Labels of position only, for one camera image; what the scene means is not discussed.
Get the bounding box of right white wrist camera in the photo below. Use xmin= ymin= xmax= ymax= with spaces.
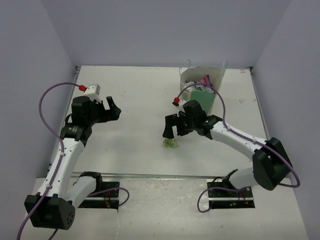
xmin=172 ymin=97 xmax=186 ymax=117

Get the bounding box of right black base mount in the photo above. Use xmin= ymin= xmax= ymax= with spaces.
xmin=206 ymin=176 xmax=256 ymax=210

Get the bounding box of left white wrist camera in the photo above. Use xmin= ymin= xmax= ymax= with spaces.
xmin=83 ymin=83 xmax=101 ymax=101

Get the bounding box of green paper bag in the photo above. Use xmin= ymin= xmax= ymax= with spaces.
xmin=179 ymin=60 xmax=228 ymax=115

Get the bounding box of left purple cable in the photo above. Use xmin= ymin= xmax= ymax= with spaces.
xmin=16 ymin=82 xmax=87 ymax=240

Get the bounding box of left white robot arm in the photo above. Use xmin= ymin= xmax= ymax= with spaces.
xmin=24 ymin=96 xmax=121 ymax=230

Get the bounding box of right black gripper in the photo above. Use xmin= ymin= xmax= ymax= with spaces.
xmin=162 ymin=111 xmax=197 ymax=139

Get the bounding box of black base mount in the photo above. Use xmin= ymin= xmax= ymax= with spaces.
xmin=78 ymin=189 xmax=120 ymax=210
xmin=206 ymin=176 xmax=256 ymax=210

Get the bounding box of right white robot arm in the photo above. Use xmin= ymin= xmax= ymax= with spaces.
xmin=162 ymin=98 xmax=292 ymax=197

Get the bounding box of small green wrapper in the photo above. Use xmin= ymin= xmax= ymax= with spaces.
xmin=163 ymin=138 xmax=179 ymax=148

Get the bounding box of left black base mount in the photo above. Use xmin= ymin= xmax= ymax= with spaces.
xmin=78 ymin=189 xmax=120 ymax=210

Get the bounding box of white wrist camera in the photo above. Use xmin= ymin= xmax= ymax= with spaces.
xmin=172 ymin=97 xmax=186 ymax=117
xmin=83 ymin=83 xmax=101 ymax=101

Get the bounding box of purple snack packet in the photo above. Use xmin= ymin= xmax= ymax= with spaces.
xmin=183 ymin=74 xmax=216 ymax=93

